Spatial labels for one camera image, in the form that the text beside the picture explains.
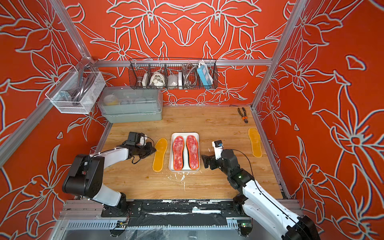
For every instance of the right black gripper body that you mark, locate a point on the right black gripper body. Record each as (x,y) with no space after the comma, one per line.
(219,164)

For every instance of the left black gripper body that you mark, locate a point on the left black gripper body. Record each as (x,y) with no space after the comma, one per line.
(143,151)

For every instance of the yellow insole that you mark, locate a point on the yellow insole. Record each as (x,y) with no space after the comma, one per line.
(161,148)
(255,140)

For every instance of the red insole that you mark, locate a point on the red insole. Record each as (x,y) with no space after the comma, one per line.
(178,153)
(193,152)

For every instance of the white plastic storage tray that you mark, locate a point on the white plastic storage tray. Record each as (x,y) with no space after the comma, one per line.
(185,154)

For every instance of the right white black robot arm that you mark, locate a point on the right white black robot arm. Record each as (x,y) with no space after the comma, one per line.
(258,204)

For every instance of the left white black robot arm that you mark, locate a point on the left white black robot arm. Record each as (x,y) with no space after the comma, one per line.
(85,176)

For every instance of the grey green lidded storage box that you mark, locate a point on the grey green lidded storage box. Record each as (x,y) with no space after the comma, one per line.
(124,104)

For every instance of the orange black pliers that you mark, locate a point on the orange black pliers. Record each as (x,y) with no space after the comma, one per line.
(242,112)

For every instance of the blue white power strip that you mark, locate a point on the blue white power strip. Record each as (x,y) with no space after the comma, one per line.
(204,75)

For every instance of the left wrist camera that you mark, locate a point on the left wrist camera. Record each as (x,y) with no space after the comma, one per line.
(142,140)

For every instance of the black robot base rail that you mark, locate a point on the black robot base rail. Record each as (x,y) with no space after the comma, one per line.
(179,213)

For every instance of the black wire wall basket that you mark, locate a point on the black wire wall basket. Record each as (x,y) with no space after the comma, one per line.
(171,74)

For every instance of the clear plastic wall bin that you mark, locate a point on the clear plastic wall bin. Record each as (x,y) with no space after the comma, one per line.
(77,91)

